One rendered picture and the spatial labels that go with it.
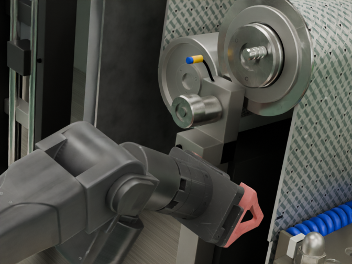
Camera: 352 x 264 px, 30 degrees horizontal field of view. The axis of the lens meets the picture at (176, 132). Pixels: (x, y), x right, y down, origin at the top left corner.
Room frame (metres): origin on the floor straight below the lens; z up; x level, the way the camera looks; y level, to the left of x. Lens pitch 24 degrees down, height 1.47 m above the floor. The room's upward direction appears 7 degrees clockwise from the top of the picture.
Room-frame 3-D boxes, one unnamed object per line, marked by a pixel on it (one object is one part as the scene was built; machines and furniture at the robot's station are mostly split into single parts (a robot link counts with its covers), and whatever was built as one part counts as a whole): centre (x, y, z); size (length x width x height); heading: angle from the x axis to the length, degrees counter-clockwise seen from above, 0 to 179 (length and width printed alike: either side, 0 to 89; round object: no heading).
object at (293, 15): (0.75, -0.09, 1.25); 0.15 x 0.01 x 0.15; 44
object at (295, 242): (0.68, -0.16, 1.04); 0.02 x 0.01 x 0.02; 134
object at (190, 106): (0.73, -0.01, 1.18); 0.04 x 0.02 x 0.04; 44
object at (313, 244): (0.66, -0.18, 1.05); 0.04 x 0.04 x 0.04
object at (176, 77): (0.93, -0.10, 1.17); 0.26 x 0.12 x 0.12; 134
